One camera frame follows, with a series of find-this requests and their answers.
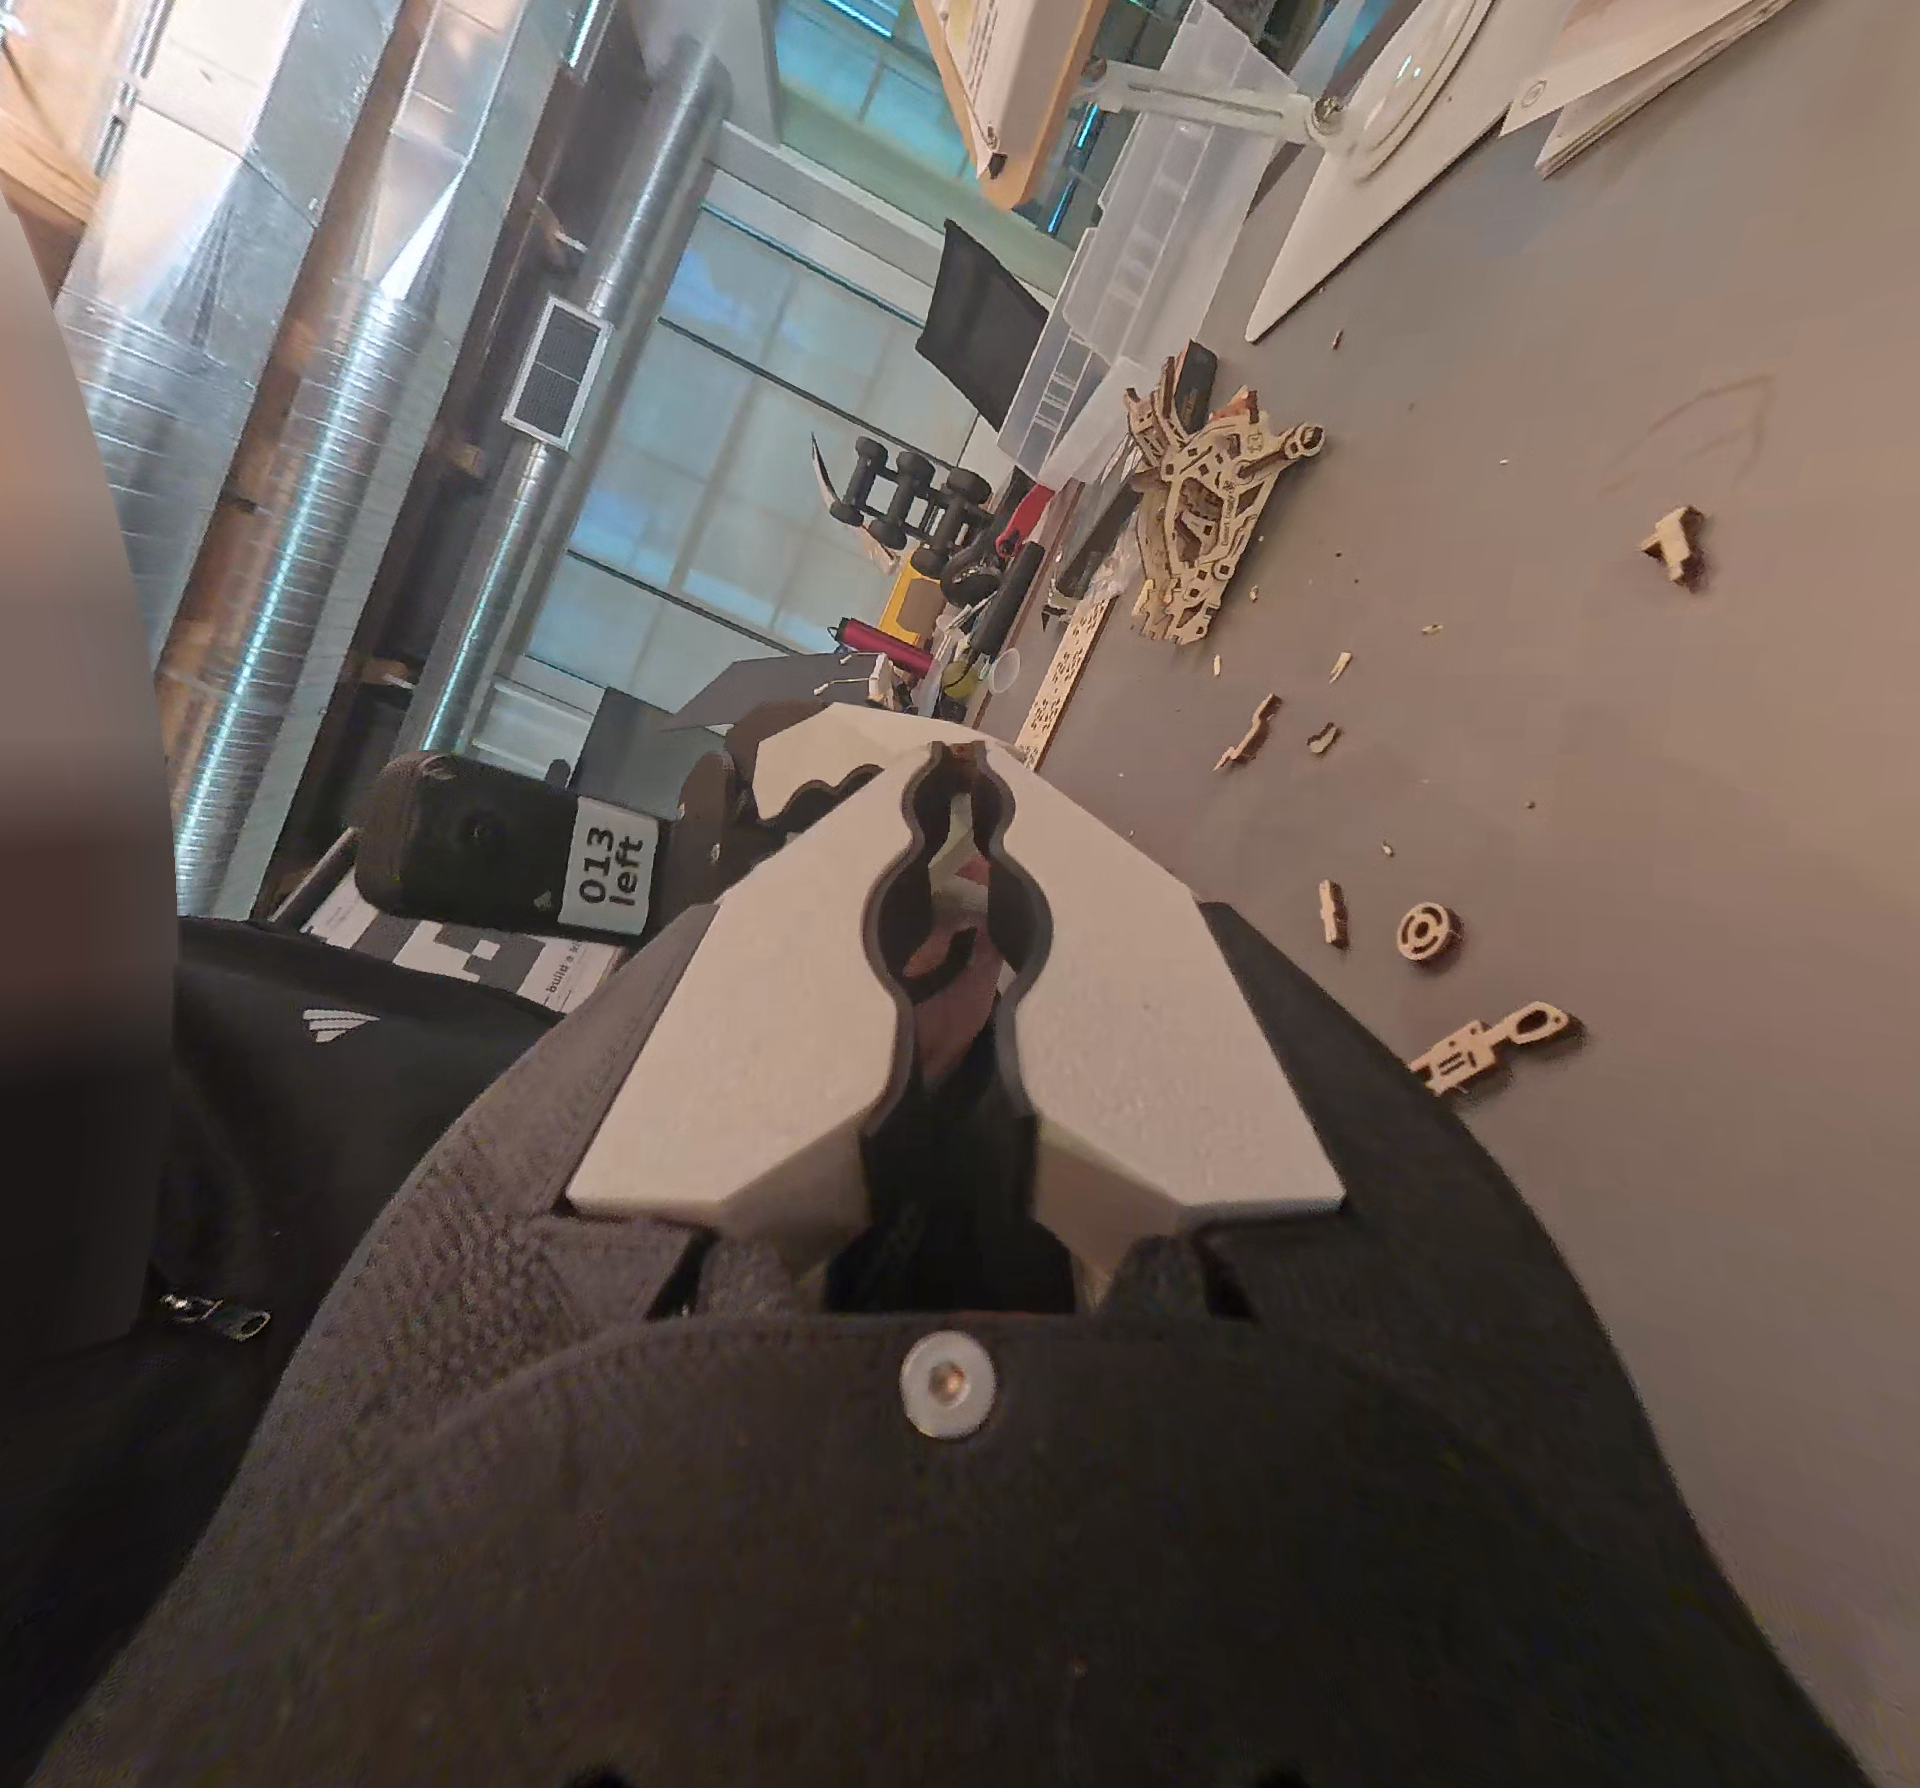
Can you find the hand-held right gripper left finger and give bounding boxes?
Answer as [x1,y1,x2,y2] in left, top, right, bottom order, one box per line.
[561,748,955,1318]

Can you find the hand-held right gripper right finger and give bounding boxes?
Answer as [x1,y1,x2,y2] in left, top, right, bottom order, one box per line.
[964,742,1343,1313]

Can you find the slender wooden frame part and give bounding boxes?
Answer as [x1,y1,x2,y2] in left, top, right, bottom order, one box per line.
[1407,1003,1575,1103]

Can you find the wooden model vehicle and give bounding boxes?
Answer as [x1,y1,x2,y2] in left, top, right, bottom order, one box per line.
[1121,384,1330,645]

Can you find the person's left hand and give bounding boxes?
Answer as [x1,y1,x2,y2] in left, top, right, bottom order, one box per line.
[904,903,1005,1084]

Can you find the dark grey flat panel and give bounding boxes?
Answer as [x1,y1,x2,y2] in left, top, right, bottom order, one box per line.
[659,660,850,736]

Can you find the black white patterned sign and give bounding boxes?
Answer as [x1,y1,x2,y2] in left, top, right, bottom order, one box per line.
[290,903,638,1023]

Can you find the black screen yellow icon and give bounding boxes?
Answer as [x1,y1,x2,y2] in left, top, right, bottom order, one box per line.
[590,688,737,785]

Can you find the wooden sheet gear cutouts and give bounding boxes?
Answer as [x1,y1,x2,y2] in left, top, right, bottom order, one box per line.
[1012,595,1126,774]

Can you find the black cylinder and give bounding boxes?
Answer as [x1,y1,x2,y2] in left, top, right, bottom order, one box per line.
[959,541,1048,656]

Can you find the black dumbbell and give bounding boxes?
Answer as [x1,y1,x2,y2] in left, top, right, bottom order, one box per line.
[840,435,932,532]
[911,468,992,561]

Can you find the black monitor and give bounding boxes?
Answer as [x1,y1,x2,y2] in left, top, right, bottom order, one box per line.
[915,219,1055,430]

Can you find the white vent grille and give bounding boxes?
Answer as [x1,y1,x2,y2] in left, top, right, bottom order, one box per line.
[497,295,613,448]

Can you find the clear plastic organizer box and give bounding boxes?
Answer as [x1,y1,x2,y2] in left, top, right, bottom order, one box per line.
[992,0,1310,488]

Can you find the curved black white cable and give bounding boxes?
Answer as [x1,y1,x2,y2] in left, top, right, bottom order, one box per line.
[810,430,888,567]

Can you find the spiral round air duct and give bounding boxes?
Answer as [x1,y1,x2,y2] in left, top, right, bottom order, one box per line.
[411,32,737,756]
[163,270,466,922]

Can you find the foil-wrapped rectangular duct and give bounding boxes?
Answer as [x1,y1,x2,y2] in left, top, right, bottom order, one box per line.
[51,0,631,362]

